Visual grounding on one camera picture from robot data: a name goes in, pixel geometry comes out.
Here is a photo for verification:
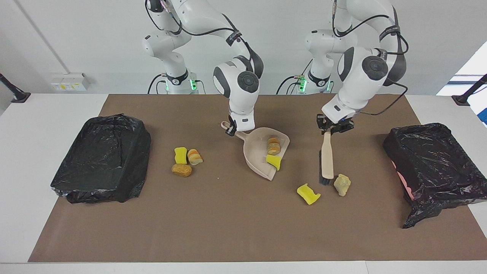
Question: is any beige brush with black bristles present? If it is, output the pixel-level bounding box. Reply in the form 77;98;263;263
319;131;335;186

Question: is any beige plastic dustpan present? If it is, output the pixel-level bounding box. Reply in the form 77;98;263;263
221;121;291;182

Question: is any orange striped bread piece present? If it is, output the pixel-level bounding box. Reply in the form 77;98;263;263
187;149;204;166

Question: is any pale striped bread chunk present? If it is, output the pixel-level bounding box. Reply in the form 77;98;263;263
266;137;282;156

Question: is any small yellow sponge piece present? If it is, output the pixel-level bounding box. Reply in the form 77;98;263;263
266;154;282;171

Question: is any pale yellow bread chunk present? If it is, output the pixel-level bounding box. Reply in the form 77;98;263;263
334;174;352;197

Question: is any golden brown bread roll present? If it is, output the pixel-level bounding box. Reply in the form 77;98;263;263
171;164;193;178

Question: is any notched yellow green sponge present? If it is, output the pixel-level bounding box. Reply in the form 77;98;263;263
297;183;321;206

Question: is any pink plastic bin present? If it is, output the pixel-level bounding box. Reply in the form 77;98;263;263
391;160;414;200

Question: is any black trash bag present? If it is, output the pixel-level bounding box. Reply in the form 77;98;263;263
50;113;152;204
382;123;487;229

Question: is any brown table mat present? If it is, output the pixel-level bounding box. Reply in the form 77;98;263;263
28;94;487;263

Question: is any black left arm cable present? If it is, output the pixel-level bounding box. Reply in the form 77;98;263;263
332;0;409;116

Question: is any black base cable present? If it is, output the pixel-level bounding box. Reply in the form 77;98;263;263
148;74;168;95
276;74;307;95

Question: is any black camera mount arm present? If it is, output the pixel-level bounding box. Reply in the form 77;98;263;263
0;72;31;104
452;74;487;106

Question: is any white wall socket box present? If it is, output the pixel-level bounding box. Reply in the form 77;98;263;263
51;73;91;91

